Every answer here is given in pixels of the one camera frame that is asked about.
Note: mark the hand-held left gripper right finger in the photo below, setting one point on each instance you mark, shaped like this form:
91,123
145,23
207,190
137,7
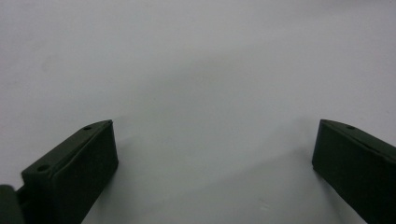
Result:
358,168

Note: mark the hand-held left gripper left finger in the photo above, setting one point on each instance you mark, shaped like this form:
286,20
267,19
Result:
77,168

